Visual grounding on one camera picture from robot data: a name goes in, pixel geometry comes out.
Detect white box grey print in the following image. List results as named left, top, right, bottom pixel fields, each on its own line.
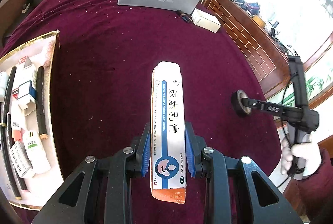
left=9, top=141, right=35, bottom=179

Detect black marker gold caps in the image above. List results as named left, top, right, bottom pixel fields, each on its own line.
left=0, top=120, right=22, bottom=200

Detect brown padded headboard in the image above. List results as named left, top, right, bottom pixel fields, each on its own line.
left=0, top=0, right=35, bottom=41

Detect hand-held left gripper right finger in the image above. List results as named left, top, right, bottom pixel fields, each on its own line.
left=184, top=122, right=303, bottom=224

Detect person's right hand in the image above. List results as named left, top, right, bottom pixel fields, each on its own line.
left=280, top=134, right=321, bottom=178

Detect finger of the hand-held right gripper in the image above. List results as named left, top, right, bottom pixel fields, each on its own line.
left=242, top=98, right=289, bottom=116

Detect black marker tan cap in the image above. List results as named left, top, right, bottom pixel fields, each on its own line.
left=36, top=66, right=49, bottom=140

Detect white tray box gold rim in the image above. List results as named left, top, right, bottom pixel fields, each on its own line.
left=0, top=29, right=64, bottom=210

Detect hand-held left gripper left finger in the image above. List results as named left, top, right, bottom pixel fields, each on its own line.
left=31, top=122, right=151, bottom=224

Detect brown wooden cabinet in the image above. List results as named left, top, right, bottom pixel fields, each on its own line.
left=201, top=0, right=333, bottom=136

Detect small dark bottle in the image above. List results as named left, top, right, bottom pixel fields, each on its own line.
left=176, top=9, right=192, bottom=24

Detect black tape roll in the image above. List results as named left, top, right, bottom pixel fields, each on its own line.
left=231, top=90, right=253, bottom=118

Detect small white box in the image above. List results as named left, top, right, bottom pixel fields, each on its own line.
left=191, top=8, right=221, bottom=33

